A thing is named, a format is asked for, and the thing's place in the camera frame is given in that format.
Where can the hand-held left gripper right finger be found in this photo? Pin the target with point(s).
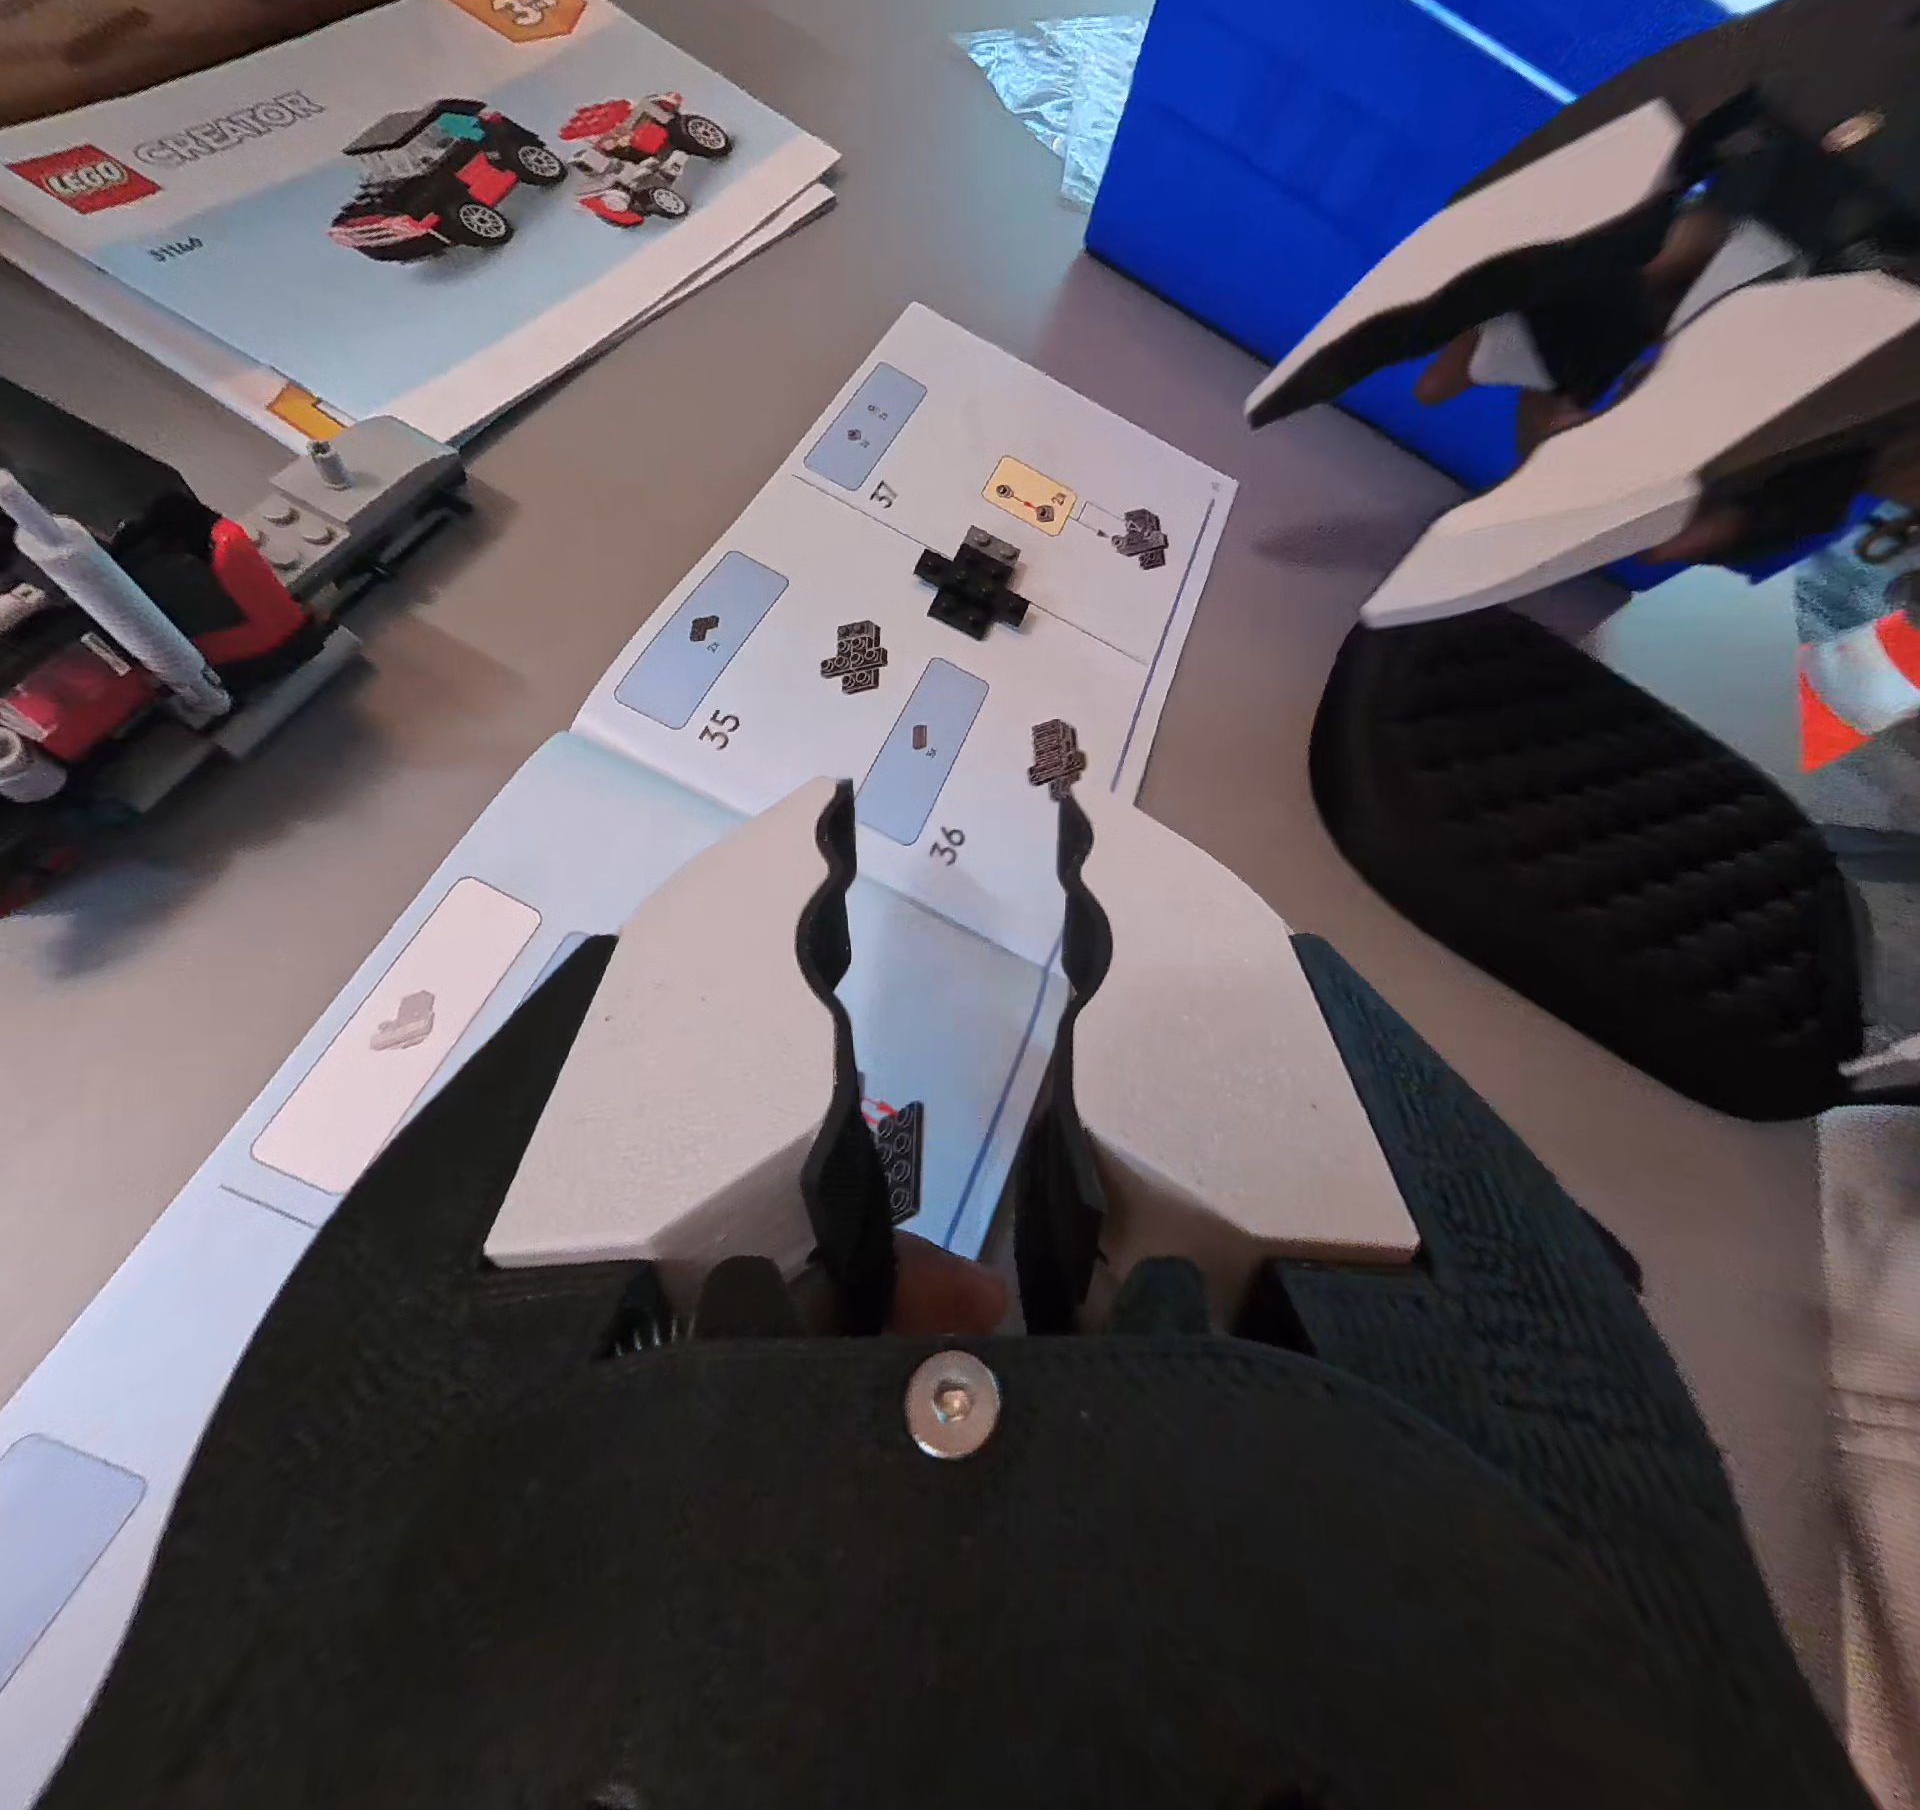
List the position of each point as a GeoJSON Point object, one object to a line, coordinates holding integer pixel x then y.
{"type": "Point", "coordinates": [1244, 1090]}

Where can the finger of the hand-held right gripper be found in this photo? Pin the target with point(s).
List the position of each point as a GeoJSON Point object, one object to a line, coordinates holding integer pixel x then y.
{"type": "Point", "coordinates": [1501, 235]}
{"type": "Point", "coordinates": [1651, 430]}

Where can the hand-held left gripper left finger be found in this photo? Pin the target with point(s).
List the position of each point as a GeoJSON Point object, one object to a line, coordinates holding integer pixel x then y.
{"type": "Point", "coordinates": [674, 1090]}

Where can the blue plastic bin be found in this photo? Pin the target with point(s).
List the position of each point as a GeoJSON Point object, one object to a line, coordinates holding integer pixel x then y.
{"type": "Point", "coordinates": [1305, 115]}

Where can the black lego plate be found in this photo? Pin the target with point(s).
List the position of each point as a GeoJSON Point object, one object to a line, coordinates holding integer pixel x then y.
{"type": "Point", "coordinates": [974, 589]}

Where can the lego truck model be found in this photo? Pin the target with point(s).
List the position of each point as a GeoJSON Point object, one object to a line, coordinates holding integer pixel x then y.
{"type": "Point", "coordinates": [181, 640]}

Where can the open lego instruction booklet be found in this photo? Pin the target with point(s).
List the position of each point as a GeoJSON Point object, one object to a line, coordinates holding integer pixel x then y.
{"type": "Point", "coordinates": [750, 730]}

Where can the closed lego instruction booklet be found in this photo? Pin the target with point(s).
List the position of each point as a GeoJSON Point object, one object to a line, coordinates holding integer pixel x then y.
{"type": "Point", "coordinates": [375, 221]}

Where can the person's right hand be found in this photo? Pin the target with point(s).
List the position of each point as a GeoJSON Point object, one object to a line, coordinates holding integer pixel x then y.
{"type": "Point", "coordinates": [1688, 265]}

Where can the person's left hand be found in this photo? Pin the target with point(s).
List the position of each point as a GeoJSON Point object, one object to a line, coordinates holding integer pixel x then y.
{"type": "Point", "coordinates": [944, 1285]}

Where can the red object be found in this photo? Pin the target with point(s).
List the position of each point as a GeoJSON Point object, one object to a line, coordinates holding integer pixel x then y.
{"type": "Point", "coordinates": [1853, 684]}

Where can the black quilted case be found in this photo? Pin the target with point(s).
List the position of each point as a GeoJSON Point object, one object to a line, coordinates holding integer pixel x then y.
{"type": "Point", "coordinates": [1574, 850]}

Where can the clear plastic scrap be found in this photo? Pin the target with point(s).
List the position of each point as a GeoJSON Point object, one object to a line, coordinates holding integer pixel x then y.
{"type": "Point", "coordinates": [1058, 84]}

